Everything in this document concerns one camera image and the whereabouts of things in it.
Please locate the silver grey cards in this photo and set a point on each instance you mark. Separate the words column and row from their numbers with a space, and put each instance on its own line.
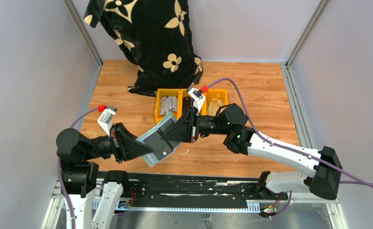
column 168, row 104

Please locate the green leather card holder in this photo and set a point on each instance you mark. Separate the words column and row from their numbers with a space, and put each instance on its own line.
column 148, row 133

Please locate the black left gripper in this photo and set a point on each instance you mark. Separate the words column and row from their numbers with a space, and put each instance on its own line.
column 126, row 145

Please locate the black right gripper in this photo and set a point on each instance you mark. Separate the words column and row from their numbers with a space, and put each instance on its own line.
column 186, row 129

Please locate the right yellow plastic bin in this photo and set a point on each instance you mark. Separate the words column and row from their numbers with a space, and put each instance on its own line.
column 216, row 93

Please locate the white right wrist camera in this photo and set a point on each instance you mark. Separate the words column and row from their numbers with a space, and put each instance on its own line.
column 198, row 97

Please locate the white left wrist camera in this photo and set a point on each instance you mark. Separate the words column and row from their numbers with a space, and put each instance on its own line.
column 105, row 119

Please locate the black floral blanket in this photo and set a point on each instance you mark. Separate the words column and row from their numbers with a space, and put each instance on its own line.
column 155, row 36

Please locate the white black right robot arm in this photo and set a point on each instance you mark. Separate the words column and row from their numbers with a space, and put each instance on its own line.
column 316, row 171

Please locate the gold beige cards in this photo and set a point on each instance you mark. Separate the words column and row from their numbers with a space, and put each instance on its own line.
column 214, row 105

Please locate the left yellow plastic bin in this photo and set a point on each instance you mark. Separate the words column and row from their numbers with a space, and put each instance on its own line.
column 167, row 92

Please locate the black credit card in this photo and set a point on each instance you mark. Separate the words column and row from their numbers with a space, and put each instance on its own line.
column 161, row 148
column 164, row 125

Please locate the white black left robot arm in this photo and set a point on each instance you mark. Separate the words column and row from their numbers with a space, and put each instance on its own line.
column 78, row 175

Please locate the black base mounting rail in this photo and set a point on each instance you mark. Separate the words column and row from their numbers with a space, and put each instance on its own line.
column 183, row 191

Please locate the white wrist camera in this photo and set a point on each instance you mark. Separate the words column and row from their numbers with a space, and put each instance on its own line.
column 198, row 97
column 105, row 119

